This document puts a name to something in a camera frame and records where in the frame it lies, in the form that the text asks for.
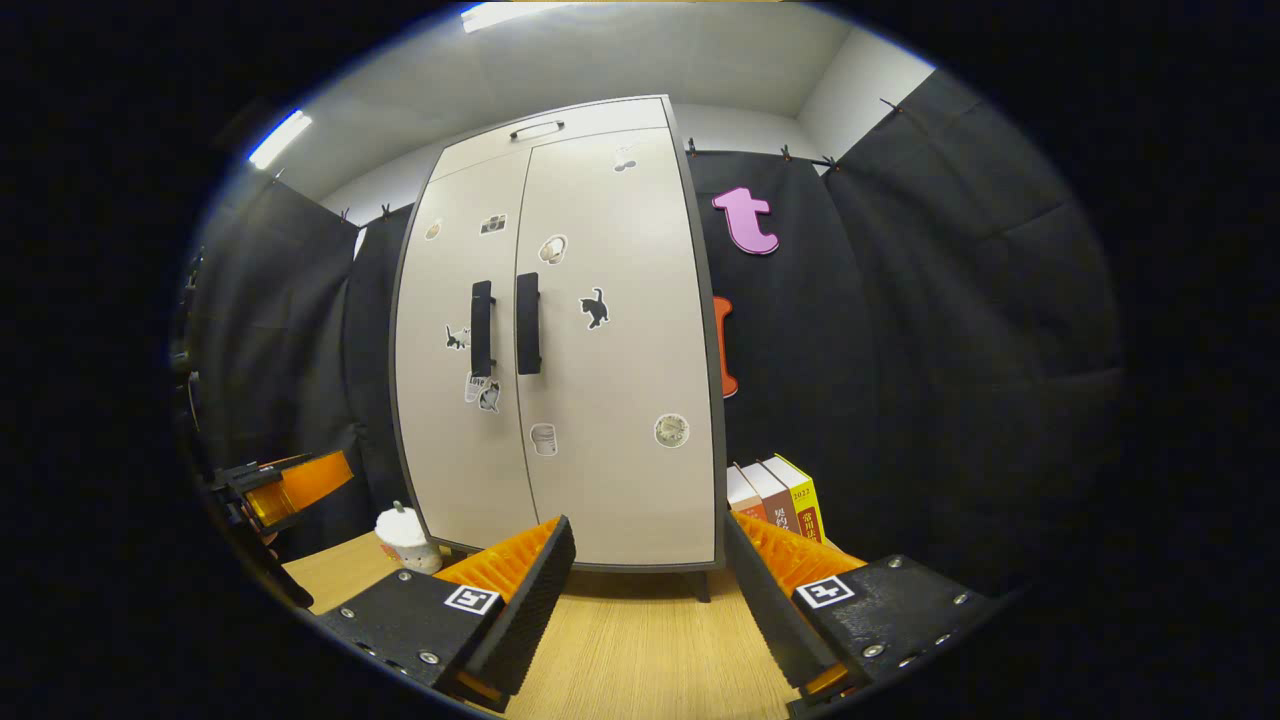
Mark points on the grey white shoe cabinet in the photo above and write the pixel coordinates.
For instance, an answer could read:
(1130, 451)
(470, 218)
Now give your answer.
(600, 115)

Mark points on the white lidded cup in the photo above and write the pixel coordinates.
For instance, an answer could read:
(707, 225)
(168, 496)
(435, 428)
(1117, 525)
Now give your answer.
(408, 540)

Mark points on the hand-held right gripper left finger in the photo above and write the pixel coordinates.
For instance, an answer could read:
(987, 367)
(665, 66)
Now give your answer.
(525, 600)

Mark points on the small ceiling light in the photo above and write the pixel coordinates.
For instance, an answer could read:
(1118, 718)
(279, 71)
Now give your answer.
(280, 140)

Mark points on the cabinet door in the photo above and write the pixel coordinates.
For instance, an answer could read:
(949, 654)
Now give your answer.
(440, 450)
(630, 480)

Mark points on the brown book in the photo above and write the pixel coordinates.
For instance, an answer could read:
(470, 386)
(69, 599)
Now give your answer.
(742, 495)
(775, 495)

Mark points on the black backdrop cloth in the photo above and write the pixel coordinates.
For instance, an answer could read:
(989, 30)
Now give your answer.
(950, 350)

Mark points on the large ceiling light panel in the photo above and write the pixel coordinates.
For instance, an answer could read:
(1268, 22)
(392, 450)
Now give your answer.
(515, 14)

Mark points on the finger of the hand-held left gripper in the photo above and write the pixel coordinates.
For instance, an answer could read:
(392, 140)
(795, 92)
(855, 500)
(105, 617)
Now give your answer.
(255, 475)
(305, 485)

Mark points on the yellow book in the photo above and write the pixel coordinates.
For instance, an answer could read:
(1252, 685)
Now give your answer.
(803, 500)

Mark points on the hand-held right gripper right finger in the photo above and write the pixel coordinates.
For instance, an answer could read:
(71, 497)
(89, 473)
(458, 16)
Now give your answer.
(765, 600)

